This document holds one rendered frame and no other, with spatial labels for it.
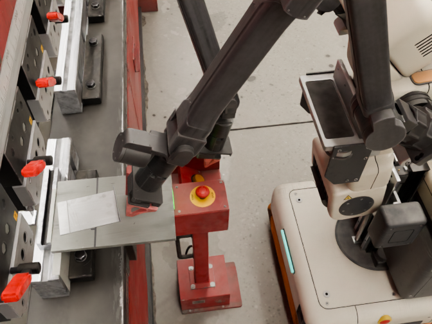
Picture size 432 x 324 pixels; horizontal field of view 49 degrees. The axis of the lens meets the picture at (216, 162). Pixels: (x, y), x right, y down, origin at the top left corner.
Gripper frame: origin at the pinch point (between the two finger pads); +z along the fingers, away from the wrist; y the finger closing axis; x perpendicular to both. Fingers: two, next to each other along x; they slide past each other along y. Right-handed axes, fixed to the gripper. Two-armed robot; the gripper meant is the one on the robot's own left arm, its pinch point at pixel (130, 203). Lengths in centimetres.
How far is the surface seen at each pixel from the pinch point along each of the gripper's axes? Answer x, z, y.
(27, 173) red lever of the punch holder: -25.1, -18.9, 11.7
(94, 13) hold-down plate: -5, 16, -87
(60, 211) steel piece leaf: -12.3, 9.6, -1.0
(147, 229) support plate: 3.9, 0.0, 5.7
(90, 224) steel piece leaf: -6.6, 6.1, 3.2
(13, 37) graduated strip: -31.4, -24.0, -12.0
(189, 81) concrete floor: 72, 76, -146
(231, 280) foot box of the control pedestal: 77, 72, -22
